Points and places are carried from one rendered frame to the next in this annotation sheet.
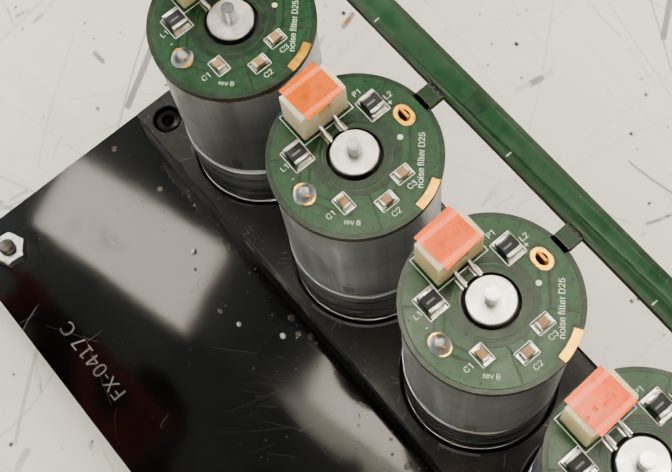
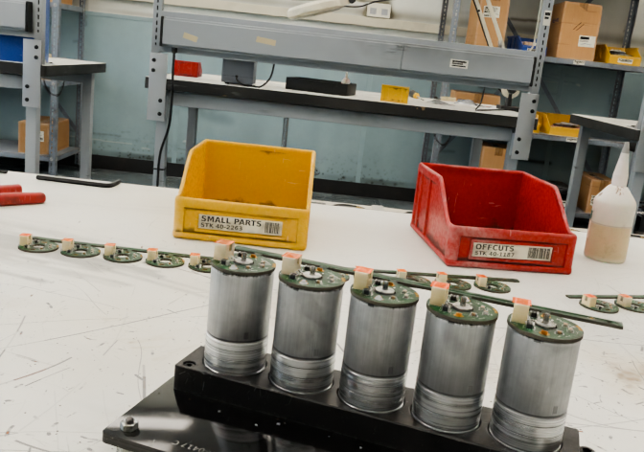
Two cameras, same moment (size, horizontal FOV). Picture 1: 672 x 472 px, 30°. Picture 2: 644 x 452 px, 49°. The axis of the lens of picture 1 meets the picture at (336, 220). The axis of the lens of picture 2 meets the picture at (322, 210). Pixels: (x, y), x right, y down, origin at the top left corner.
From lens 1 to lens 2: 0.22 m
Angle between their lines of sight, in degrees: 63
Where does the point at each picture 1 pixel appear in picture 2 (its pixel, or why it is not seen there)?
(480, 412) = (397, 339)
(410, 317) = (363, 296)
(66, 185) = (143, 405)
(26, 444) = not seen: outside the picture
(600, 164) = not seen: hidden behind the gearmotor
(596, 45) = not seen: hidden behind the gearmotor
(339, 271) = (315, 330)
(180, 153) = (202, 370)
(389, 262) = (333, 321)
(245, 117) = (259, 290)
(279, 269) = (270, 388)
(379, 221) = (333, 283)
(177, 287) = (219, 421)
